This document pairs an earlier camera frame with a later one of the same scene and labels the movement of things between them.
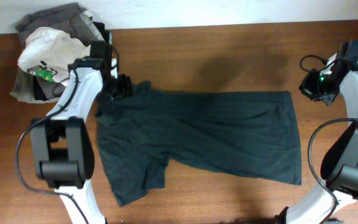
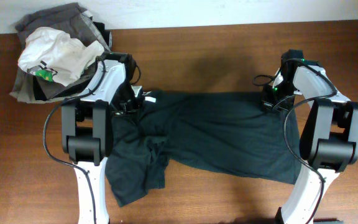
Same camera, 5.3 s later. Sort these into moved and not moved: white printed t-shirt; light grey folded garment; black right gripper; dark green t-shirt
Moved: black right gripper
Not moved: light grey folded garment; white printed t-shirt; dark green t-shirt
